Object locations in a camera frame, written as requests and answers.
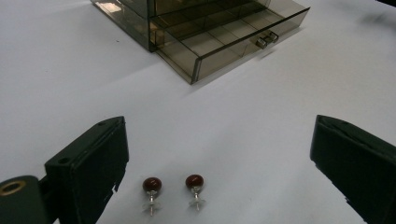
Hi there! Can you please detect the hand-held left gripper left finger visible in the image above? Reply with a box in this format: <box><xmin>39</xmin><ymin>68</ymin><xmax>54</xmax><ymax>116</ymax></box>
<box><xmin>44</xmin><ymin>116</ymin><xmax>130</xmax><ymax>224</ymax></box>

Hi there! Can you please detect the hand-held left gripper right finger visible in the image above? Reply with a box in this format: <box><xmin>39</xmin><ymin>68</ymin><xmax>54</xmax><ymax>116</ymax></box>
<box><xmin>309</xmin><ymin>114</ymin><xmax>396</xmax><ymax>224</ymax></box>

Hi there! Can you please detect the red bead stud earring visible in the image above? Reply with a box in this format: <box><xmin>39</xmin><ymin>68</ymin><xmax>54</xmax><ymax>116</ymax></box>
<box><xmin>185</xmin><ymin>174</ymin><xmax>207</xmax><ymax>212</ymax></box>
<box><xmin>141</xmin><ymin>176</ymin><xmax>163</xmax><ymax>217</ymax></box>

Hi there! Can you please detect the smoky clear plastic drawer box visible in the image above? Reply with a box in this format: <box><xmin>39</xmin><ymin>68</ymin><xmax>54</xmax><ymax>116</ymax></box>
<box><xmin>91</xmin><ymin>0</ymin><xmax>272</xmax><ymax>53</ymax></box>

